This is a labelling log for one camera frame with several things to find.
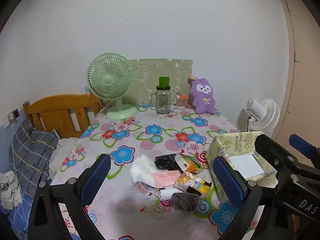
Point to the yellow cartoon tissue packet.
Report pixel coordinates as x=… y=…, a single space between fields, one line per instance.
x=190 y=182

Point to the green desk fan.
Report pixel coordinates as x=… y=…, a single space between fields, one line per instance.
x=108 y=80

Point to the wall socket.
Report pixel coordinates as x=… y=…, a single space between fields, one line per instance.
x=13 y=114

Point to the grey sock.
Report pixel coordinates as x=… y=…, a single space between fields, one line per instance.
x=186 y=202

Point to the white crumpled cloth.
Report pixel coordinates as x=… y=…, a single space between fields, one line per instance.
x=10 y=190

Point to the black plastic bag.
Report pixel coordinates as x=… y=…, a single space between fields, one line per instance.
x=162 y=162

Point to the white fan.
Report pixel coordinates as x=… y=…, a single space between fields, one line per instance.
x=265 y=115

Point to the wooden chair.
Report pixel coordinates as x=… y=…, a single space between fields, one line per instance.
x=57 y=115

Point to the green orange tissue packet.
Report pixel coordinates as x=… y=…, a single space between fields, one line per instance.
x=190 y=166

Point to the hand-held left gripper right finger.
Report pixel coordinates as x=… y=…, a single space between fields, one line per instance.
x=228 y=182

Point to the beige door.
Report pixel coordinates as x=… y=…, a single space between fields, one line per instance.
x=305 y=80

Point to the pink face mask packet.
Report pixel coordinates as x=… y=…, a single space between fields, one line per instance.
x=165 y=178

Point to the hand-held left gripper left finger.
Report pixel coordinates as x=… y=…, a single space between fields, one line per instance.
x=96 y=177

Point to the white cloth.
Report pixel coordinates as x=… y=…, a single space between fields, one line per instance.
x=10 y=190
x=141 y=167

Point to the yellow patterned box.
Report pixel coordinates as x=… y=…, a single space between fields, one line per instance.
x=237 y=145

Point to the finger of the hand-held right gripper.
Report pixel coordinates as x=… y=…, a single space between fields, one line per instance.
x=302 y=146
x=267 y=147

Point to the green patterned board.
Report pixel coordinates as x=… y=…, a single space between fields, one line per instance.
x=155 y=72

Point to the white face mask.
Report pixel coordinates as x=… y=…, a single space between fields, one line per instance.
x=166 y=193

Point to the blue bed sheet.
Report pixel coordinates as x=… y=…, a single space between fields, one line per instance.
x=22 y=212

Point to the small jar with orange lid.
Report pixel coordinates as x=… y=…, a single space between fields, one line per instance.
x=181 y=102

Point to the glass jar with green cap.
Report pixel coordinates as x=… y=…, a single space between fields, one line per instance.
x=163 y=100

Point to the purple plush bunny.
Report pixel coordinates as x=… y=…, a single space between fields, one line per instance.
x=202 y=97

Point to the grey plaid pillow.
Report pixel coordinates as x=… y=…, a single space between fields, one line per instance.
x=30 y=150

